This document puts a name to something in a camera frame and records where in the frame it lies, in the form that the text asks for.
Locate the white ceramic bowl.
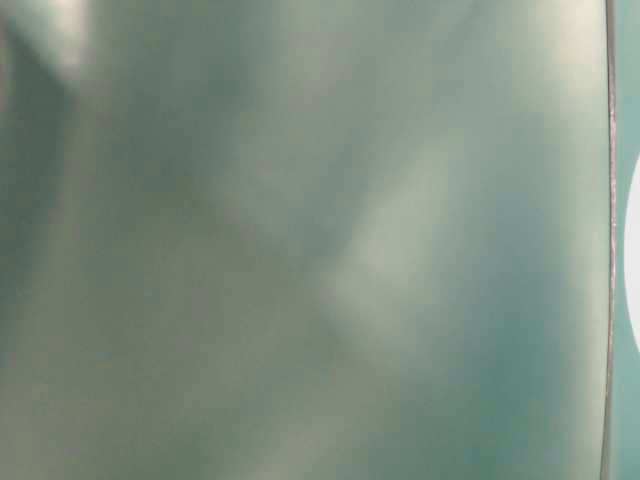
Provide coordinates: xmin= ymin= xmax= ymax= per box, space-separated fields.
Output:
xmin=623 ymin=161 xmax=640 ymax=348

